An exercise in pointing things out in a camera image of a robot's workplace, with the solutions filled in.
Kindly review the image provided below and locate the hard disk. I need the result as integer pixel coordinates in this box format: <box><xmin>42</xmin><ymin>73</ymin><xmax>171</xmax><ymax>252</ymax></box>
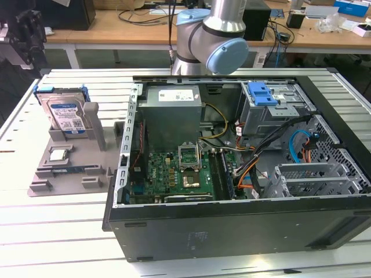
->
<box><xmin>33</xmin><ymin>85</ymin><xmax>92</xmax><ymax>138</ymax></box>

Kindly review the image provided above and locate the grey metal disk bay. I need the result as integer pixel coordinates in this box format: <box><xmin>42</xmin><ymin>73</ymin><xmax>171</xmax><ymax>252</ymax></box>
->
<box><xmin>265</xmin><ymin>162</ymin><xmax>363</xmax><ymax>199</ymax></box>

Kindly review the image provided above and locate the large black box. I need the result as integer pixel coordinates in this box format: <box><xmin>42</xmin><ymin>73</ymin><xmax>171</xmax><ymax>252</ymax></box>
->
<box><xmin>43</xmin><ymin>0</ymin><xmax>96</xmax><ymax>31</ymax></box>

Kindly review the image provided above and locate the wooden workbench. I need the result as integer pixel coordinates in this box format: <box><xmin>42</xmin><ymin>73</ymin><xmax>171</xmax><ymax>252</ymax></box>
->
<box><xmin>246</xmin><ymin>0</ymin><xmax>371</xmax><ymax>56</ymax></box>
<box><xmin>40</xmin><ymin>7</ymin><xmax>182</xmax><ymax>70</ymax></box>

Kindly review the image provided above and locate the silver CPU chip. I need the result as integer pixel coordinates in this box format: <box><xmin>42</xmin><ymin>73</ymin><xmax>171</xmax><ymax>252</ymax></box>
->
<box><xmin>49</xmin><ymin>149</ymin><xmax>70</xmax><ymax>162</ymax></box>

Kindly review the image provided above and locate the grey parts rack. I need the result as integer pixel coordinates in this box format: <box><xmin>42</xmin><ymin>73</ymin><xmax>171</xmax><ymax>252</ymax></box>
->
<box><xmin>27</xmin><ymin>101</ymin><xmax>126</xmax><ymax>197</ymax></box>

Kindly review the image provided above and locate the dark RAM stick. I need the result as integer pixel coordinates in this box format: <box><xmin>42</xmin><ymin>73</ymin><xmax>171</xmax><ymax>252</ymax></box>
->
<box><xmin>52</xmin><ymin>164</ymin><xmax>99</xmax><ymax>174</ymax></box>

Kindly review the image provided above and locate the grey power supply unit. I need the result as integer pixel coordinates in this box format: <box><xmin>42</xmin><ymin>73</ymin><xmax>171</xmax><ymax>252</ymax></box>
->
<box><xmin>138</xmin><ymin>85</ymin><xmax>203</xmax><ymax>151</ymax></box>

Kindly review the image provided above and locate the green motherboard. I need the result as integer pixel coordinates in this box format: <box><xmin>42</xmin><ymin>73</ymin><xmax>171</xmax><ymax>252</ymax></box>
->
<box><xmin>129</xmin><ymin>141</ymin><xmax>232</xmax><ymax>203</ymax></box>

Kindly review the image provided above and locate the metal socket cover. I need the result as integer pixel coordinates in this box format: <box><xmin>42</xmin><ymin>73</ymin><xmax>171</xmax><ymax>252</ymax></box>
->
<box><xmin>177</xmin><ymin>142</ymin><xmax>202</xmax><ymax>172</ymax></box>

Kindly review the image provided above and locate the CPU socket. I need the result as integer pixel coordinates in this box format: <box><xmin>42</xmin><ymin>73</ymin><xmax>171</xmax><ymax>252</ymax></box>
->
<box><xmin>181</xmin><ymin>172</ymin><xmax>202</xmax><ymax>189</ymax></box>

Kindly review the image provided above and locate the black desktop box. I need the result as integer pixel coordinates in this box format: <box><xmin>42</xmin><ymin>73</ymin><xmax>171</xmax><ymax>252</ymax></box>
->
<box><xmin>242</xmin><ymin>8</ymin><xmax>272</xmax><ymax>41</ymax></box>

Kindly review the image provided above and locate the black graphics card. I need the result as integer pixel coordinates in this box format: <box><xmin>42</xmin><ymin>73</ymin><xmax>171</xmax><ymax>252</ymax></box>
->
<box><xmin>163</xmin><ymin>193</ymin><xmax>215</xmax><ymax>203</ymax></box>

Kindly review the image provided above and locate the black RAM slot bank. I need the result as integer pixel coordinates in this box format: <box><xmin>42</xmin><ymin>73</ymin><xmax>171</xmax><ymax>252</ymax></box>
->
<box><xmin>208</xmin><ymin>148</ymin><xmax>235</xmax><ymax>201</ymax></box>

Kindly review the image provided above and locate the blue plastic drive latch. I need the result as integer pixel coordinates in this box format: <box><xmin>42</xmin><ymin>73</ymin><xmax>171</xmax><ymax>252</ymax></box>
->
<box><xmin>248</xmin><ymin>82</ymin><xmax>276</xmax><ymax>107</ymax></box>

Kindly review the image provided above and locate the grey metal drive cage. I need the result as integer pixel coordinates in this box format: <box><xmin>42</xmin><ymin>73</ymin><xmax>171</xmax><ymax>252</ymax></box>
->
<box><xmin>237</xmin><ymin>82</ymin><xmax>317</xmax><ymax>137</ymax></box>

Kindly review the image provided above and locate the small black box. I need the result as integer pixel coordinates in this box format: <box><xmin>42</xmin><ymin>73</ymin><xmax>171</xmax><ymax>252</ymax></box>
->
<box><xmin>286</xmin><ymin>9</ymin><xmax>307</xmax><ymax>29</ymax></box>

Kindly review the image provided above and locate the black PC case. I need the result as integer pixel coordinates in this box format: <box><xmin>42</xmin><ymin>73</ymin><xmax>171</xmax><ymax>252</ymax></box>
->
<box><xmin>101</xmin><ymin>67</ymin><xmax>371</xmax><ymax>263</ymax></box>

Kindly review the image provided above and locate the grey flat device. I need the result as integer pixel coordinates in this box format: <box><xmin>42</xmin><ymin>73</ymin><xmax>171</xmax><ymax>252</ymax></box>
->
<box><xmin>305</xmin><ymin>5</ymin><xmax>340</xmax><ymax>20</ymax></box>

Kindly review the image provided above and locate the clear plastic bag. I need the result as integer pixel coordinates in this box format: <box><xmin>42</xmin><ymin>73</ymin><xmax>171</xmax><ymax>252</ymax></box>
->
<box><xmin>315</xmin><ymin>14</ymin><xmax>348</xmax><ymax>32</ymax></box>

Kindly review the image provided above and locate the blue cardboard box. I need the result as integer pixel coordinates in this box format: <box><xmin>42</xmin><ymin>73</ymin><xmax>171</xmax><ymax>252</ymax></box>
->
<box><xmin>333</xmin><ymin>0</ymin><xmax>371</xmax><ymax>15</ymax></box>

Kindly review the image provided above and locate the white box with black inside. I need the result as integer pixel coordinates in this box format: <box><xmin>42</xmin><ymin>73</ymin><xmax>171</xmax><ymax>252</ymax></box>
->
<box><xmin>352</xmin><ymin>23</ymin><xmax>371</xmax><ymax>38</ymax></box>

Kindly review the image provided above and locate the black cable loop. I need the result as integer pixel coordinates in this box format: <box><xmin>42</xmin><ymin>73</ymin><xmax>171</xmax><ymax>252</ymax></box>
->
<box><xmin>117</xmin><ymin>7</ymin><xmax>177</xmax><ymax>27</ymax></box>

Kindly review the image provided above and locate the yellow wire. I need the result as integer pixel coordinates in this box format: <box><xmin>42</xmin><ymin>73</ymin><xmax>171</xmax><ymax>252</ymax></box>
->
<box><xmin>199</xmin><ymin>103</ymin><xmax>230</xmax><ymax>140</ymax></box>

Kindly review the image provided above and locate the black cable bundle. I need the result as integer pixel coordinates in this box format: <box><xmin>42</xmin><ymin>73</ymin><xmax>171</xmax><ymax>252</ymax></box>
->
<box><xmin>233</xmin><ymin>114</ymin><xmax>317</xmax><ymax>177</ymax></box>

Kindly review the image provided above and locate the blue flat data wire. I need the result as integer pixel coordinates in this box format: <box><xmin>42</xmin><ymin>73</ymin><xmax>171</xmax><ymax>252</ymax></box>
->
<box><xmin>289</xmin><ymin>129</ymin><xmax>319</xmax><ymax>164</ymax></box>

